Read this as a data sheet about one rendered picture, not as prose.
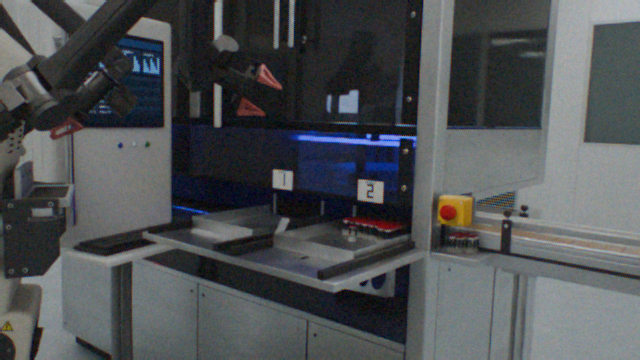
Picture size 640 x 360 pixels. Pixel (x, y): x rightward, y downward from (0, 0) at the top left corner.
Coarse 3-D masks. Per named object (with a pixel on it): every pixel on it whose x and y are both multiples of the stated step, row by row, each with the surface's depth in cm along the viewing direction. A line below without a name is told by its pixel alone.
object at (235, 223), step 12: (192, 216) 161; (204, 216) 165; (216, 216) 169; (228, 216) 173; (240, 216) 177; (252, 216) 181; (264, 216) 182; (276, 216) 183; (324, 216) 171; (204, 228) 158; (216, 228) 155; (228, 228) 152; (240, 228) 148; (252, 228) 162; (264, 228) 149
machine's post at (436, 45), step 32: (448, 0) 136; (448, 32) 138; (448, 64) 139; (448, 96) 141; (416, 160) 142; (416, 192) 143; (416, 224) 143; (416, 288) 145; (416, 320) 145; (416, 352) 146
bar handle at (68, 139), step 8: (64, 32) 151; (56, 40) 155; (64, 40) 152; (64, 128) 155; (64, 136) 155; (72, 136) 156; (64, 144) 155; (72, 144) 156; (72, 152) 156; (72, 160) 156; (72, 168) 156; (72, 176) 157; (72, 184) 157; (72, 200) 157; (72, 208) 158; (72, 216) 158; (72, 224) 158
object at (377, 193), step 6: (360, 180) 153; (360, 186) 154; (366, 186) 152; (378, 186) 150; (360, 192) 154; (366, 192) 153; (372, 192) 151; (378, 192) 150; (360, 198) 154; (366, 198) 153; (378, 198) 150
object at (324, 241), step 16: (320, 224) 156; (336, 224) 162; (288, 240) 137; (304, 240) 134; (320, 240) 149; (336, 240) 150; (368, 240) 151; (400, 240) 142; (320, 256) 131; (336, 256) 128; (352, 256) 125
